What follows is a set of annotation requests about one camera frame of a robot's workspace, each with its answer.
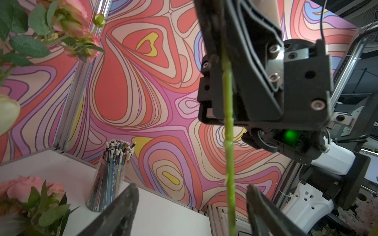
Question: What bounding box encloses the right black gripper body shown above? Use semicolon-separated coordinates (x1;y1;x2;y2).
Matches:
196;38;334;166

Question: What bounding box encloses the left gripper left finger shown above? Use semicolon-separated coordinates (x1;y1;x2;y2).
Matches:
78;183;139;236

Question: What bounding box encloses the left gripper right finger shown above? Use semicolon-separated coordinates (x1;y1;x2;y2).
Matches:
246;185;306;236

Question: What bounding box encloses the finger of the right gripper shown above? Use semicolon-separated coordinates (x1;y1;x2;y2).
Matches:
194;0;224;64
227;1;284;121

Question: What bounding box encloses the pink peach rose spray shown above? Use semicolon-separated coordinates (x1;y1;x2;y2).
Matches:
1;177;74;236

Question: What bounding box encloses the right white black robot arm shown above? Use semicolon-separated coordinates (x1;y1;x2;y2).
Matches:
195;1;370;236

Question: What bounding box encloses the metal mesh pencil cup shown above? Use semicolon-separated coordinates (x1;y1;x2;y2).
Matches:
86;140;136;212

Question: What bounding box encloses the peach rose bouquet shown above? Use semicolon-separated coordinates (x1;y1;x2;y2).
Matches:
0;0;107;136

